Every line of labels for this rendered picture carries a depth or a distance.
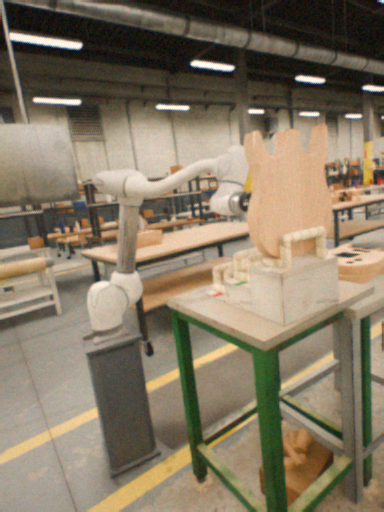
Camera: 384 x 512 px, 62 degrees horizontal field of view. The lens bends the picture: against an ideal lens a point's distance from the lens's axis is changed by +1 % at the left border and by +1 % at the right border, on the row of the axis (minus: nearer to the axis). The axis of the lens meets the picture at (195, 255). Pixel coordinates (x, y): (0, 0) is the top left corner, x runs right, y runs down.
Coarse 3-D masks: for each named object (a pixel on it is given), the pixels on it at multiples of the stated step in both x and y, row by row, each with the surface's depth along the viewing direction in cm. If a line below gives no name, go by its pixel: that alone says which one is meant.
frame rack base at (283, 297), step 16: (304, 256) 113; (336, 256) 108; (256, 272) 105; (272, 272) 98; (288, 272) 97; (304, 272) 101; (320, 272) 105; (336, 272) 109; (256, 288) 107; (272, 288) 100; (288, 288) 98; (304, 288) 102; (320, 288) 106; (336, 288) 110; (256, 304) 108; (272, 304) 101; (288, 304) 99; (304, 304) 102; (320, 304) 107; (272, 320) 103; (288, 320) 99
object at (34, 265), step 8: (8, 264) 71; (16, 264) 71; (24, 264) 72; (32, 264) 73; (40, 264) 74; (0, 272) 69; (8, 272) 70; (16, 272) 71; (24, 272) 72; (32, 272) 73
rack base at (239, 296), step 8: (232, 280) 122; (232, 288) 119; (240, 288) 114; (248, 288) 111; (232, 296) 120; (240, 296) 115; (248, 296) 111; (232, 304) 121; (240, 304) 117; (248, 304) 112
